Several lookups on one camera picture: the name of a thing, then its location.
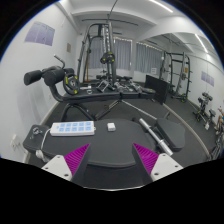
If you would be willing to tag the black squat rack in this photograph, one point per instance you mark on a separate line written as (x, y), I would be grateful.
(182, 76)

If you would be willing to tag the small brown wall board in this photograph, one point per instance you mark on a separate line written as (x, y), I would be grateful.
(68, 47)

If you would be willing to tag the black box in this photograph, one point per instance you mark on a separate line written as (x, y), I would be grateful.
(156, 88)

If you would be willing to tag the white power strip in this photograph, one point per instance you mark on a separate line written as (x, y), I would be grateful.
(71, 128)

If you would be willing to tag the small purple wall poster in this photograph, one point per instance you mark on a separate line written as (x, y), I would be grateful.
(207, 78)

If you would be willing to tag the black yellow-marked weight plate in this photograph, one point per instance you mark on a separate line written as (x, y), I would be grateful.
(107, 58)
(71, 84)

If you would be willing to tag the large purple wall poster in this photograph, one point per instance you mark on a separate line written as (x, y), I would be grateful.
(40, 33)

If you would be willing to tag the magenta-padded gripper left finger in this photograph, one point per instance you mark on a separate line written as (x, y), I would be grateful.
(77, 158)

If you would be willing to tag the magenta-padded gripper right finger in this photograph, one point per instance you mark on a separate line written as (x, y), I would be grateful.
(146, 158)

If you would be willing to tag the short ceiling light strip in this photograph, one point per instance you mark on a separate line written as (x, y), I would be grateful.
(201, 43)

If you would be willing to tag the group of chrome dumbbells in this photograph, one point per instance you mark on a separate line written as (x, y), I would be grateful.
(131, 87)

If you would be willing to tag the long ceiling light strip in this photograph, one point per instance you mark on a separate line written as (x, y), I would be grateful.
(160, 6)

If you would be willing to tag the chrome barbell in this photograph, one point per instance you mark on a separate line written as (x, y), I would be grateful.
(156, 136)

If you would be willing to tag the white charger block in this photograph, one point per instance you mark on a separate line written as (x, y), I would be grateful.
(111, 126)

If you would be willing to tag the black adjustable weight bench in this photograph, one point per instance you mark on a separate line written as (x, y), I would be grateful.
(100, 96)

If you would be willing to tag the white wall outlet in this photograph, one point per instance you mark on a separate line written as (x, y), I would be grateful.
(14, 141)

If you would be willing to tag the grey window curtain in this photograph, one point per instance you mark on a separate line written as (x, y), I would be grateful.
(123, 53)
(148, 58)

